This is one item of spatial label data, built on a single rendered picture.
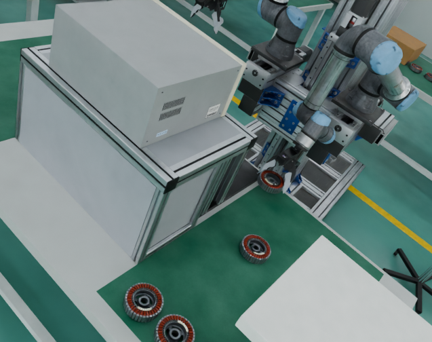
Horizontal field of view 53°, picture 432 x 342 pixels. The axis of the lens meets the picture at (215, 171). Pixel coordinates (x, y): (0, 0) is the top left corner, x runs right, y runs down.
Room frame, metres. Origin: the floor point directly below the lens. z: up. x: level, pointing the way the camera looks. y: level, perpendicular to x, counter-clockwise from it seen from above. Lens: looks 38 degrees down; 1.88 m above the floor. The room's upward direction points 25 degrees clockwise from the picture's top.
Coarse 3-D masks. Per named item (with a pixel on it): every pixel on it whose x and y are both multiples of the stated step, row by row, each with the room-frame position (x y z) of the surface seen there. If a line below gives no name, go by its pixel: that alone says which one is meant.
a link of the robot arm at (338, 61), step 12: (360, 24) 1.76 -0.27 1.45; (348, 36) 1.73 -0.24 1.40; (336, 48) 1.75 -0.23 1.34; (348, 48) 1.72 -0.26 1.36; (336, 60) 1.74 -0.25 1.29; (348, 60) 1.75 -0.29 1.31; (324, 72) 1.75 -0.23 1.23; (336, 72) 1.74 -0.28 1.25; (324, 84) 1.74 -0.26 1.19; (312, 96) 1.74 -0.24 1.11; (324, 96) 1.74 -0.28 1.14; (300, 108) 1.75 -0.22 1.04; (312, 108) 1.73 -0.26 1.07; (300, 120) 1.73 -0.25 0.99
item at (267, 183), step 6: (264, 174) 1.47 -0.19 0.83; (270, 174) 1.50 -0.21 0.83; (276, 174) 1.50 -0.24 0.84; (258, 180) 1.44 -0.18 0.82; (264, 180) 1.43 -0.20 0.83; (270, 180) 1.48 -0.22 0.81; (276, 180) 1.49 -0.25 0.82; (282, 180) 1.48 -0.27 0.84; (264, 186) 1.42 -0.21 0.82; (270, 186) 1.42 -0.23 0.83; (276, 186) 1.43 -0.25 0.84; (282, 186) 1.45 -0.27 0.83; (270, 192) 1.42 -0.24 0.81; (276, 192) 1.42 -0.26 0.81
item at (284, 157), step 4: (288, 148) 1.53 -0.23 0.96; (292, 148) 1.55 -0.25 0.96; (284, 152) 1.49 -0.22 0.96; (288, 152) 1.51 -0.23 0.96; (292, 152) 1.52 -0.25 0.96; (296, 152) 1.53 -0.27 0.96; (280, 156) 1.46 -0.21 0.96; (284, 156) 1.46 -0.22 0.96; (288, 156) 1.48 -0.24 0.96; (292, 156) 1.49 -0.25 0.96; (296, 156) 1.53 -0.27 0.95; (280, 160) 1.45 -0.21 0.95; (284, 160) 1.44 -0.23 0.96; (288, 160) 1.46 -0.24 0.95; (284, 164) 1.45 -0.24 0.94
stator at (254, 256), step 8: (248, 240) 1.13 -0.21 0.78; (256, 240) 1.15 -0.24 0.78; (264, 240) 1.17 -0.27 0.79; (240, 248) 1.10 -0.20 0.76; (248, 248) 1.09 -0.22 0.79; (256, 248) 1.13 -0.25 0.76; (264, 248) 1.13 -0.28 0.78; (248, 256) 1.07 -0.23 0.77; (256, 256) 1.08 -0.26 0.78; (264, 256) 1.09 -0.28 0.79
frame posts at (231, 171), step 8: (232, 160) 1.27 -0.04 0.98; (240, 160) 1.26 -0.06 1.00; (224, 168) 1.17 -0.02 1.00; (232, 168) 1.27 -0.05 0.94; (224, 176) 1.27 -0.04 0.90; (232, 176) 1.26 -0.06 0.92; (216, 184) 1.17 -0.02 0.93; (224, 184) 1.27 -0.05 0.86; (216, 192) 1.27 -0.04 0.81; (224, 192) 1.26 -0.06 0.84; (208, 200) 1.16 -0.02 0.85; (216, 200) 1.27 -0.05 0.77
